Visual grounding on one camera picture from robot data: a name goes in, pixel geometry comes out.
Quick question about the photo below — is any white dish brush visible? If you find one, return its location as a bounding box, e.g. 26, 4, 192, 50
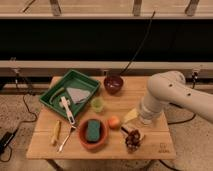
61, 96, 75, 125

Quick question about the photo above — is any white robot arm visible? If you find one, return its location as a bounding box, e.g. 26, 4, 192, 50
138, 71, 213, 124

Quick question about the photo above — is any green plastic cup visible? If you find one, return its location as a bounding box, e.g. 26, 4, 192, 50
91, 97, 104, 113

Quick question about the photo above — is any dark red bowl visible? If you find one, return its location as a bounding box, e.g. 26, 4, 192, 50
104, 75, 124, 94

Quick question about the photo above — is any green plastic tray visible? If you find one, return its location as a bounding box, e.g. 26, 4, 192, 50
40, 70, 100, 118

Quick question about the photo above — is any grey cloth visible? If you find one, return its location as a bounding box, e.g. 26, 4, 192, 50
67, 87, 90, 104

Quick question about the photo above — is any orange fruit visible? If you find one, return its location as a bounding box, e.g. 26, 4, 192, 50
108, 116, 121, 129

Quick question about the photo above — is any wooden table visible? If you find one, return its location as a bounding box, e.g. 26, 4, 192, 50
26, 76, 176, 162

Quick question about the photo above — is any green sponge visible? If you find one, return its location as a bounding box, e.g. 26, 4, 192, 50
86, 120, 100, 142

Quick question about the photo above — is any green curved vegetable toy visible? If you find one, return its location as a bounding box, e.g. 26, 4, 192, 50
49, 87, 65, 105

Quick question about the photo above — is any terracotta bowl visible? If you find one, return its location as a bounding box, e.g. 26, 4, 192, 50
78, 118, 108, 151

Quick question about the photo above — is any brown pine cone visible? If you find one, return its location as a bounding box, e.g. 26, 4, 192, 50
121, 126, 145, 153

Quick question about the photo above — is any yellow banana toy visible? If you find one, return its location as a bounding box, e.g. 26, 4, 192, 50
51, 121, 61, 146

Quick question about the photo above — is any black power adapter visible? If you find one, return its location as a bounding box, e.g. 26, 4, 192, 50
0, 132, 14, 155

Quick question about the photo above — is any black cable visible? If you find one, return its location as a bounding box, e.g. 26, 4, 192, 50
119, 9, 157, 76

